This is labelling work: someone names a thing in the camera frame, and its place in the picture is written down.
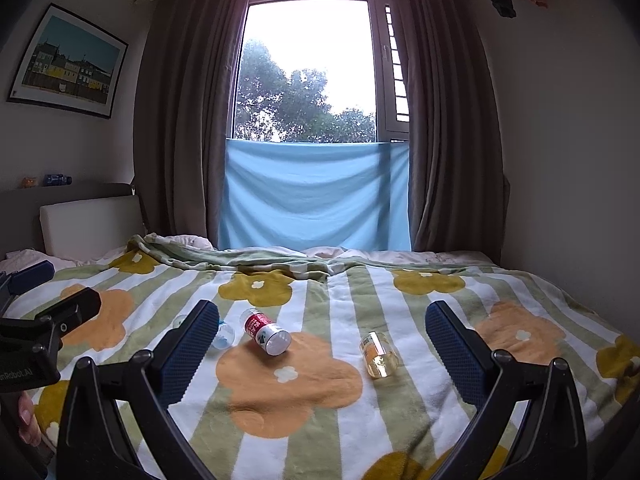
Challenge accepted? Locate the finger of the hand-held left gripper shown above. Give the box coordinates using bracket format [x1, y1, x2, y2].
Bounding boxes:
[34, 287, 102, 356]
[0, 260, 56, 311]

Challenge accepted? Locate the brown curtain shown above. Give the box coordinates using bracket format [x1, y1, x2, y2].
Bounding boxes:
[132, 0, 254, 252]
[389, 0, 512, 254]

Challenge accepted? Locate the person's left hand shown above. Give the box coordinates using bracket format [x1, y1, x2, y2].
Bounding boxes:
[18, 392, 45, 448]

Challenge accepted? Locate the red label clear cup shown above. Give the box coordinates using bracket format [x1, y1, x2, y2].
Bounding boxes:
[240, 307, 292, 357]

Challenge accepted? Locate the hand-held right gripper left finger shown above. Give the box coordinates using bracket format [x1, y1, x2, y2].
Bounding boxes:
[56, 299, 221, 480]

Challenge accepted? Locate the grey headboard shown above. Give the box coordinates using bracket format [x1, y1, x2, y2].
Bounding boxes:
[0, 182, 147, 261]

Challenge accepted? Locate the light blue cloth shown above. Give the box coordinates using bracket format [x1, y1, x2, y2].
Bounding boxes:
[218, 138, 414, 252]

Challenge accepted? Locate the white headboard cushion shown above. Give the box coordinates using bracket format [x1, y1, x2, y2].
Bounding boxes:
[39, 194, 146, 257]

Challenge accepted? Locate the floral striped blanket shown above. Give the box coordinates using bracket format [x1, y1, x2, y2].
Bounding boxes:
[0, 234, 640, 480]

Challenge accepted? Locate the blue clear cup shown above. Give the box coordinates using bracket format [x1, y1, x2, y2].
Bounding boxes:
[172, 312, 236, 349]

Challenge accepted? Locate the framed wall picture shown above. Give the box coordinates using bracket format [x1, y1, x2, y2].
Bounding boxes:
[6, 2, 130, 120]

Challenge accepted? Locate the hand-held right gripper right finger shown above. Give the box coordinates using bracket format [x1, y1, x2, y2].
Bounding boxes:
[425, 301, 589, 480]

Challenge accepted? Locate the window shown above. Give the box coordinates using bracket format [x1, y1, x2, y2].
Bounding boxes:
[232, 0, 412, 144]

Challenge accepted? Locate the yellow label clear cup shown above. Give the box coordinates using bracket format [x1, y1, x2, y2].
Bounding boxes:
[359, 331, 400, 380]

